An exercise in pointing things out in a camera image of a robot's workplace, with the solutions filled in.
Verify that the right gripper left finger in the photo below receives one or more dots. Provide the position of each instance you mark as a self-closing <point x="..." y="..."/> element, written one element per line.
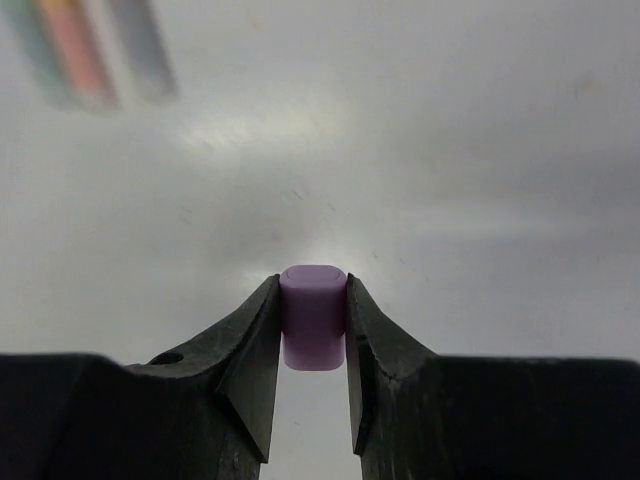
<point x="239" y="355"/>

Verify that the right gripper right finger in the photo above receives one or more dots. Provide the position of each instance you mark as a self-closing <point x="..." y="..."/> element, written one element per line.
<point x="386" y="367"/>

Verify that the purple pen cap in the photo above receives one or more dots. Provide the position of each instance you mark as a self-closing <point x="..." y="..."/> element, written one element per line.
<point x="313" y="317"/>

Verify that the orange highlighter pen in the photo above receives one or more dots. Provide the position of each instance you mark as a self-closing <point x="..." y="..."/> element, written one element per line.
<point x="75" y="44"/>

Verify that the grey pen orange tip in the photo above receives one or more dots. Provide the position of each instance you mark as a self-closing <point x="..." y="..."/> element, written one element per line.
<point x="144" y="49"/>

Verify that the green highlighter pen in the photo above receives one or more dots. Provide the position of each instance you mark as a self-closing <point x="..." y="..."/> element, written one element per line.
<point x="27" y="26"/>

